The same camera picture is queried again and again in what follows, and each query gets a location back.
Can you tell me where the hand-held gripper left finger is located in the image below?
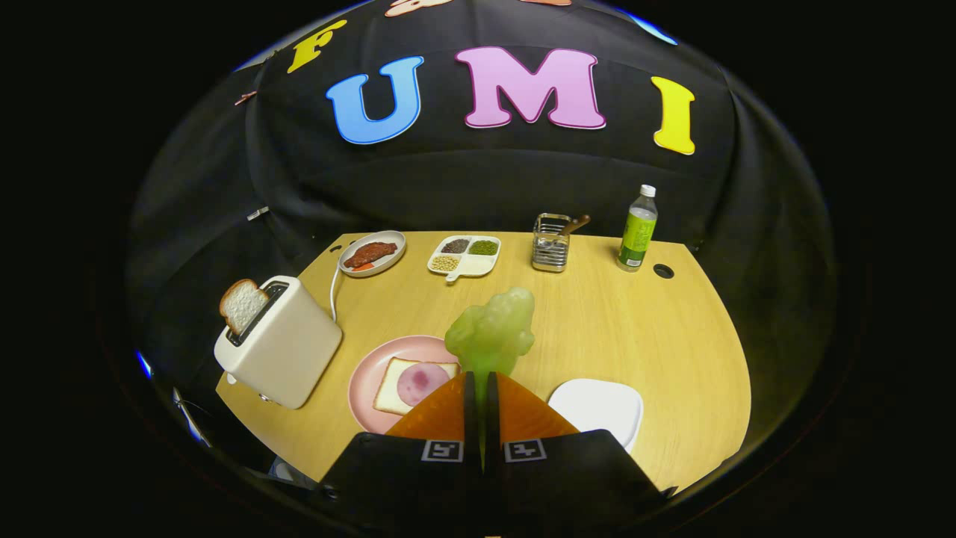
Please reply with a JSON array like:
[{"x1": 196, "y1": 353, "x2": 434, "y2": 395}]
[{"x1": 321, "y1": 371, "x2": 483, "y2": 535}]

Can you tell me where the white round meat plate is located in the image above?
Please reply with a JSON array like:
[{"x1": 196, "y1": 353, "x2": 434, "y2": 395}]
[{"x1": 338, "y1": 230, "x2": 407, "y2": 279}]

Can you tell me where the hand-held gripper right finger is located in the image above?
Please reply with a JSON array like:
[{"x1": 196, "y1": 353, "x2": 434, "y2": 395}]
[{"x1": 485, "y1": 371, "x2": 677, "y2": 535}]

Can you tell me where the black backdrop cloth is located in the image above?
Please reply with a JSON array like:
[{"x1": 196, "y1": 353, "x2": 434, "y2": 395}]
[{"x1": 127, "y1": 0, "x2": 834, "y2": 449}]

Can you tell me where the pink ham slice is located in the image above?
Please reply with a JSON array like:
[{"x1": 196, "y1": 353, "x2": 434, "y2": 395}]
[{"x1": 397, "y1": 363, "x2": 450, "y2": 406}]

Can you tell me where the brown meat steak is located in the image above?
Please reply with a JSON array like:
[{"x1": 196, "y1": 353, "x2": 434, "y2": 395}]
[{"x1": 344, "y1": 241, "x2": 399, "y2": 270}]

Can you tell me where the white square plate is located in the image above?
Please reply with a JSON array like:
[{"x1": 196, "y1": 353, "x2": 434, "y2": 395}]
[{"x1": 547, "y1": 378, "x2": 644, "y2": 454}]

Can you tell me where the white bread slice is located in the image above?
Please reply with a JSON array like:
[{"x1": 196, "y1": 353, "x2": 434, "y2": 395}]
[
  {"x1": 373, "y1": 357, "x2": 460, "y2": 416},
  {"x1": 219, "y1": 279, "x2": 270, "y2": 336}
]

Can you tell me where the white divided dish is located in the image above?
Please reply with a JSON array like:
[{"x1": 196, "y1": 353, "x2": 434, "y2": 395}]
[{"x1": 427, "y1": 235, "x2": 502, "y2": 283}]

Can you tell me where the green drink bottle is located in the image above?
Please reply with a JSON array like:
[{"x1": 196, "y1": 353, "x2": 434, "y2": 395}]
[{"x1": 616, "y1": 185, "x2": 659, "y2": 272}]

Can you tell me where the green lettuce leaf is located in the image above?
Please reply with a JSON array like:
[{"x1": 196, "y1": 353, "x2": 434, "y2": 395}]
[{"x1": 444, "y1": 286, "x2": 536, "y2": 397}]

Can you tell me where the pink plate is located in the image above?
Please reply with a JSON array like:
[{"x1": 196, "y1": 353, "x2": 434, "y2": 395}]
[{"x1": 348, "y1": 335, "x2": 468, "y2": 436}]

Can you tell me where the white toaster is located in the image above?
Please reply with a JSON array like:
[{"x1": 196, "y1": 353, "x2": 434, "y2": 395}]
[{"x1": 214, "y1": 275, "x2": 344, "y2": 410}]

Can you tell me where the metal utensil holder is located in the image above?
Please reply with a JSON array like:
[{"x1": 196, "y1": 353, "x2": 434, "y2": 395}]
[{"x1": 532, "y1": 213, "x2": 572, "y2": 273}]

